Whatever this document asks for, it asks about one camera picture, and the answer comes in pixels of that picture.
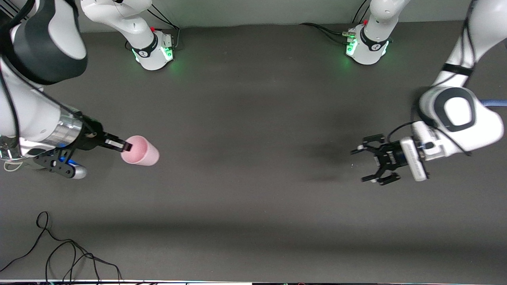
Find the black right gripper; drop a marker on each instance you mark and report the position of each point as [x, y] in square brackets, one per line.
[90, 139]

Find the glass lid with steel knob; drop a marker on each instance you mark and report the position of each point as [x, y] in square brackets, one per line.
[6, 152]

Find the pink plastic cup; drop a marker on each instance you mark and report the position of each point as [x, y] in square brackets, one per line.
[142, 154]

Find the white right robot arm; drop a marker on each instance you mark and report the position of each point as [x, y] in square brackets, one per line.
[39, 118]

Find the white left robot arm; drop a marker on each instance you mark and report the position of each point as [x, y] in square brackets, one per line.
[455, 111]

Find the dark grey table mat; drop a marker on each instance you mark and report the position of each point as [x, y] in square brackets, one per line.
[253, 190]

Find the dark blue saucepan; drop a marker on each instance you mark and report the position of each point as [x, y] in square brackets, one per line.
[495, 103]

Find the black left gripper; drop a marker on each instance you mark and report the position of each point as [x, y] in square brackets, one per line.
[388, 158]

